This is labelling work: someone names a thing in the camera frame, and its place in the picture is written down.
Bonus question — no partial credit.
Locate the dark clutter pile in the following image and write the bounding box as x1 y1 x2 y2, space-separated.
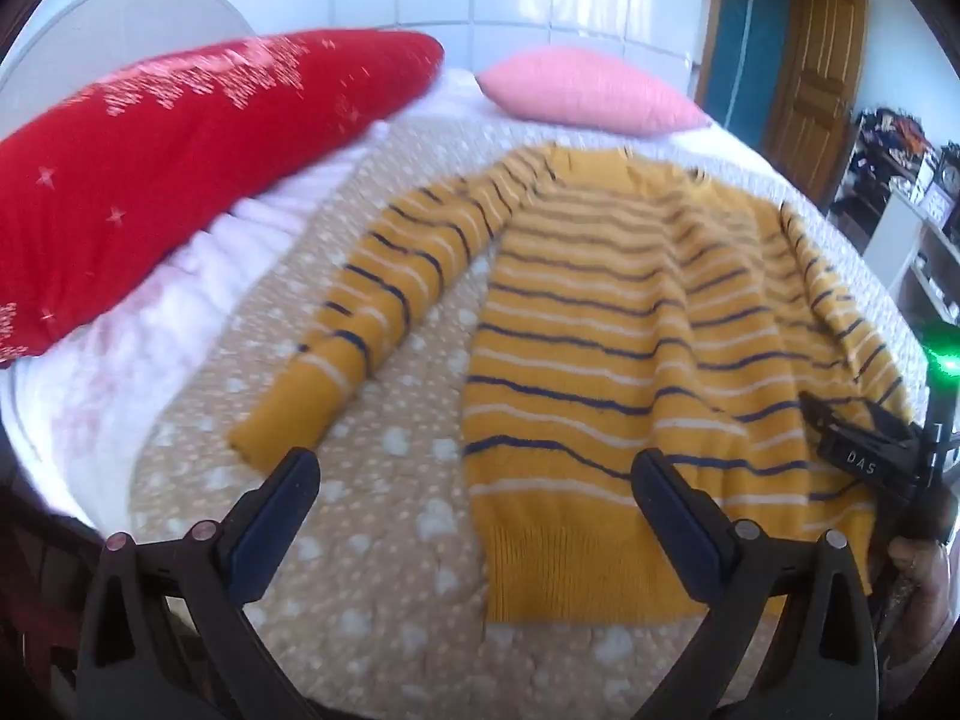
829 105 947 203

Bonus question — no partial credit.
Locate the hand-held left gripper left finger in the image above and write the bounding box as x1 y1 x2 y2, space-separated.
75 448 323 720

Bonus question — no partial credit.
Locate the red patterned pillow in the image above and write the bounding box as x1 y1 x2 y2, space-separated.
0 28 447 368

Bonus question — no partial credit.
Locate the pink pillow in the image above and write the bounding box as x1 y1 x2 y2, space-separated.
476 45 712 137

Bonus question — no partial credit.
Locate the wooden door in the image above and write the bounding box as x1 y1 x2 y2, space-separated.
765 0 871 203

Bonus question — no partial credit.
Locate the person's right hand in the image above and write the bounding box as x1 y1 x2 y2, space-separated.
887 535 960 680

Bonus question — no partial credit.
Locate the beige dotted blanket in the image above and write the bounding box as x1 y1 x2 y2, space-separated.
127 116 931 706

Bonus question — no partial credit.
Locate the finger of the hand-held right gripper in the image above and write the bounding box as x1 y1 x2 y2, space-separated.
799 390 922 494

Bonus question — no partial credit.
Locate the white bed sheet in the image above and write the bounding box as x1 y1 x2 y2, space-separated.
0 67 826 533

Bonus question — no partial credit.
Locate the white headboard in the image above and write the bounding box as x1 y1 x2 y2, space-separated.
0 0 248 98

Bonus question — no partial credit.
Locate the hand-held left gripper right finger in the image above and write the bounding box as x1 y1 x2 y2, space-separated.
632 448 880 720

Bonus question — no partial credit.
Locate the teal glass door panel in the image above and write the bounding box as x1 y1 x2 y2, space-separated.
694 0 796 158

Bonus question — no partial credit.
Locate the white shelf unit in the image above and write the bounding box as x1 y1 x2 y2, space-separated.
862 195 960 335

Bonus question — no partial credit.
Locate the yellow striped knit sweater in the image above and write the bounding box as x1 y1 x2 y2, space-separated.
229 144 925 625

